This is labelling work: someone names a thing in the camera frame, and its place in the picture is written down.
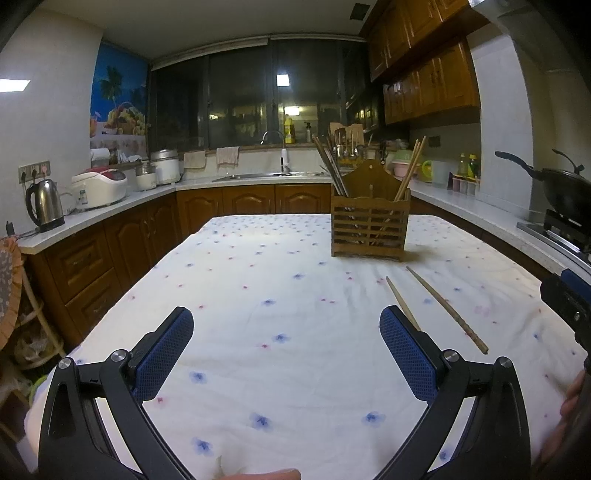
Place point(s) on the person's right hand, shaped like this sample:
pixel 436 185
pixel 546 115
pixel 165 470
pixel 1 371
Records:
pixel 572 397

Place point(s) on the chrome kitchen faucet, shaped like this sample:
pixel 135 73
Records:
pixel 285 159

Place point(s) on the beach and fruit wall poster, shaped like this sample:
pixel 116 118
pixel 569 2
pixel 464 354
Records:
pixel 117 92

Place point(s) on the small white cooking pot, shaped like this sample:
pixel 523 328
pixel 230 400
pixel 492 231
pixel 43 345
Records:
pixel 146 177

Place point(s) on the floral white tablecloth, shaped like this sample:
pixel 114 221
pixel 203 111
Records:
pixel 277 277

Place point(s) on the ceiling panel light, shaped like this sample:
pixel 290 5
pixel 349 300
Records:
pixel 14 86

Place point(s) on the gas stove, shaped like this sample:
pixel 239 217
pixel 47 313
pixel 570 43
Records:
pixel 561 226

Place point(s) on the ceiling vent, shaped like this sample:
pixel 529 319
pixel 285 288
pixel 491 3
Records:
pixel 360 10

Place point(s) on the amber condiment bottle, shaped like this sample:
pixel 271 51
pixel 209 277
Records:
pixel 462 166

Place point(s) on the green and white jug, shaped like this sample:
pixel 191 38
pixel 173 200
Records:
pixel 434 173

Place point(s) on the large silver cooker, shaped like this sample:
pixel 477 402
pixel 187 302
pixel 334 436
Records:
pixel 165 168

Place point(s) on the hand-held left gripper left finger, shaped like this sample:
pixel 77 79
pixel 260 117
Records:
pixel 166 355

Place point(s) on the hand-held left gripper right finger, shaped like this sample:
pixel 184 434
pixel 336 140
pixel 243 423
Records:
pixel 408 360

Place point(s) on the steel kitchen sink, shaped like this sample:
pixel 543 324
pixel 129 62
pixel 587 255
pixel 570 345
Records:
pixel 258 176

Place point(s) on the row of spice jars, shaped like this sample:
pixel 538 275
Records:
pixel 464 185

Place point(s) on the wooden kitchen cabinets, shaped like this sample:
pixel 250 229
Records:
pixel 138 230
pixel 438 78

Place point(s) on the black wall socket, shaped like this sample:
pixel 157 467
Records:
pixel 434 141

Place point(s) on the wooden lower kitchen cabinets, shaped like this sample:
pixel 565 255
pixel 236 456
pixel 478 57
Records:
pixel 138 230

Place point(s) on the wooden chopstick holder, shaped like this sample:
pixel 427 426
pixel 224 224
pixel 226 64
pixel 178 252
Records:
pixel 369 226

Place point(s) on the wooden upper kitchen cabinets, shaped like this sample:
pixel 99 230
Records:
pixel 438 78

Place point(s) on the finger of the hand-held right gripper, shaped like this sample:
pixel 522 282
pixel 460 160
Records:
pixel 572 300

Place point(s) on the bamboo storage rack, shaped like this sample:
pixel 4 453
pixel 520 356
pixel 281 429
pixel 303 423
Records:
pixel 51 333

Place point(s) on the wooden chopstick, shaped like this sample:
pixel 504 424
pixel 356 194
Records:
pixel 412 167
pixel 406 170
pixel 443 304
pixel 399 300
pixel 418 161

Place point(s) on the clear soap bottle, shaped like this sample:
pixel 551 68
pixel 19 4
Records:
pixel 308 134

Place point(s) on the metal chopstick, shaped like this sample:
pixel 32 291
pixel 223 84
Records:
pixel 324 161
pixel 336 175
pixel 331 181
pixel 330 162

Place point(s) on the steel electric kettle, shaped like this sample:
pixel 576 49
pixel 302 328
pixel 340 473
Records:
pixel 46 203

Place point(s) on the white kitchen countertop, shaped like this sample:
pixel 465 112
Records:
pixel 489 210

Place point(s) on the wall power sockets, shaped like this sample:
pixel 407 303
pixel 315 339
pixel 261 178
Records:
pixel 34 170

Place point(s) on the cutlery drying rack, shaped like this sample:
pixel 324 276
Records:
pixel 348 147

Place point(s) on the white and red rice cooker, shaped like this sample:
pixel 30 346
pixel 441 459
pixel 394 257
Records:
pixel 99 189

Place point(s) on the yellow bottle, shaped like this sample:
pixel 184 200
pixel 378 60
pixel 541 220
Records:
pixel 289 131

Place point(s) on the beige hanging towel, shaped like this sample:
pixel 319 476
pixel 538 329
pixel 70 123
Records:
pixel 194 160

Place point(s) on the dark kitchen window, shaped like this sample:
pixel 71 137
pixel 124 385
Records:
pixel 240 92

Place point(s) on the person's left hand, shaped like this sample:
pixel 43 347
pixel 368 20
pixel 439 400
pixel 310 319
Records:
pixel 268 476

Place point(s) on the green capped condiment bottle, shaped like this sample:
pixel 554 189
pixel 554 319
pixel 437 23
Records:
pixel 473 167

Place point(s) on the pink hanging towel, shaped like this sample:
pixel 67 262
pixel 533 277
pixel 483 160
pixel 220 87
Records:
pixel 227 156

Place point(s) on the black wok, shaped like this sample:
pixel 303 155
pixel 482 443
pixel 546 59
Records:
pixel 568 191

